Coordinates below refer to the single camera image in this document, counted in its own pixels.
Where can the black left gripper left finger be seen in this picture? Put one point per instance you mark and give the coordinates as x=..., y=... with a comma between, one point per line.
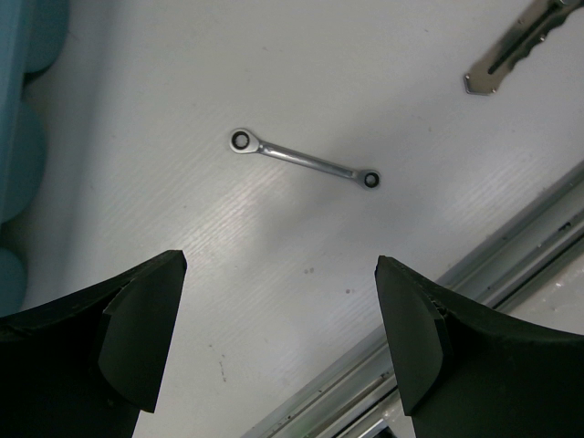
x=87, y=364

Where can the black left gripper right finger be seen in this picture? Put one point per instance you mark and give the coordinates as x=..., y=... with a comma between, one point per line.
x=465, y=370

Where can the small silver ratchet wrench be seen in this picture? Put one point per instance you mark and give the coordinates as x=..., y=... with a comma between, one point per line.
x=244, y=141

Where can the silver utility knife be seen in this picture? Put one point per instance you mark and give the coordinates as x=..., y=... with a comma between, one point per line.
x=530, y=29

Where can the teal compartment tray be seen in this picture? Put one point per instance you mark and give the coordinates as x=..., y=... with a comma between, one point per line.
x=33, y=34

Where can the aluminium table frame rail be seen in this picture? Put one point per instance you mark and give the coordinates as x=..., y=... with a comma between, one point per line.
x=530, y=269

